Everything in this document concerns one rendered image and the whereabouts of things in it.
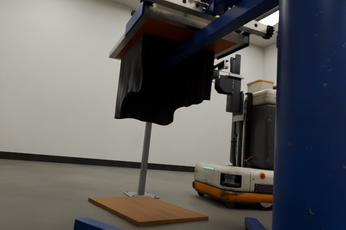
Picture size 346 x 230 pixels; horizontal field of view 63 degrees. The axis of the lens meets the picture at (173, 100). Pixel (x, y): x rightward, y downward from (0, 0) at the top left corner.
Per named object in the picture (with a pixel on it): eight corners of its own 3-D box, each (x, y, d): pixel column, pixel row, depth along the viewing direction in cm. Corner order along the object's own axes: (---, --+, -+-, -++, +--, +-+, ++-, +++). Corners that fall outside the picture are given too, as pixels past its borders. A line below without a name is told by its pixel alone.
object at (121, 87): (113, 117, 184) (121, 55, 191) (119, 118, 185) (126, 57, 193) (133, 111, 142) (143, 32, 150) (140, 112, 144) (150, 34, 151)
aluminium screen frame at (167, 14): (108, 57, 198) (109, 52, 199) (182, 74, 221) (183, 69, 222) (144, 12, 127) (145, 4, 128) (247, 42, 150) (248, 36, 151)
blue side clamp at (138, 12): (124, 36, 154) (125, 24, 155) (133, 38, 156) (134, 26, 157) (141, 14, 127) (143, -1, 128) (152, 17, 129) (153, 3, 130)
